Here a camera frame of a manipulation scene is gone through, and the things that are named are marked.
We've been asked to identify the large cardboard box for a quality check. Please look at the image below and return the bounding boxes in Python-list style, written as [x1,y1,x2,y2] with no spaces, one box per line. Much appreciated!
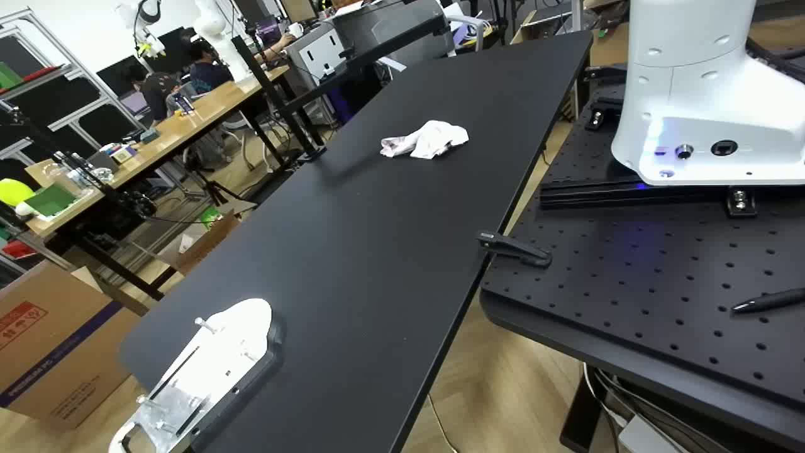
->
[0,259,147,432]

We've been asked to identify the long wooden desk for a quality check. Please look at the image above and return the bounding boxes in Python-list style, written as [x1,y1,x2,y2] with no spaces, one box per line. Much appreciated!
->
[22,59,292,240]

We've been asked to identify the small open cardboard box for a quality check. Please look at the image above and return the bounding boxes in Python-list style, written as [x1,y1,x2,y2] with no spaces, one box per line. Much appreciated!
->
[171,211,245,277]

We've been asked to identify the metal bolt bracket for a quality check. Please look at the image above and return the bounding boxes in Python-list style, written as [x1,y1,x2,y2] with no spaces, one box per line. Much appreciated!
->
[724,186,763,220]

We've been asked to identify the black clamp handle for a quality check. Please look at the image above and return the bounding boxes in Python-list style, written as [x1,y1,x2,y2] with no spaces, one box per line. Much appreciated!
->
[477,228,553,271]

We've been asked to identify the grey equipment case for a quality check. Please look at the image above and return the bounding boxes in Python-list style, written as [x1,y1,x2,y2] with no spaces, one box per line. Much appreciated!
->
[288,23,356,96]

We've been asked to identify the aluminium frame rack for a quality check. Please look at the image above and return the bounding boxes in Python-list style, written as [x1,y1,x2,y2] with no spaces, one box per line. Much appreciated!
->
[0,8,141,165]

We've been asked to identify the white cloth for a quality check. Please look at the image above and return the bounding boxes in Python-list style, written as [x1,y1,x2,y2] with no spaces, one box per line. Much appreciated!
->
[377,118,473,164]

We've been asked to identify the black stand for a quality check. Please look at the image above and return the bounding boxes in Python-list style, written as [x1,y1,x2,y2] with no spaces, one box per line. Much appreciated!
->
[229,11,451,165]

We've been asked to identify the black perforated breadboard table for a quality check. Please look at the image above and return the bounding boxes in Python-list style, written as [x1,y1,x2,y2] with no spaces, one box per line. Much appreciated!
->
[479,82,805,451]

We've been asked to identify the black mounting rail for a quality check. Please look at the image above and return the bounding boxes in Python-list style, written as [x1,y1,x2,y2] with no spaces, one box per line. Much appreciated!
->
[538,176,805,211]

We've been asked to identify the white metal camera mount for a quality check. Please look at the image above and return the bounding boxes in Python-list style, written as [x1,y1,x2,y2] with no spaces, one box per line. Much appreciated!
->
[109,296,284,453]

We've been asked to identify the green tray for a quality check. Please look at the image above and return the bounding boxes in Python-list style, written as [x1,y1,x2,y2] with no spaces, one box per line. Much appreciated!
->
[22,184,82,220]

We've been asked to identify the cables under table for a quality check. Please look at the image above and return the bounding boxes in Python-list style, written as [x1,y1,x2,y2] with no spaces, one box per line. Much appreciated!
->
[581,361,714,453]

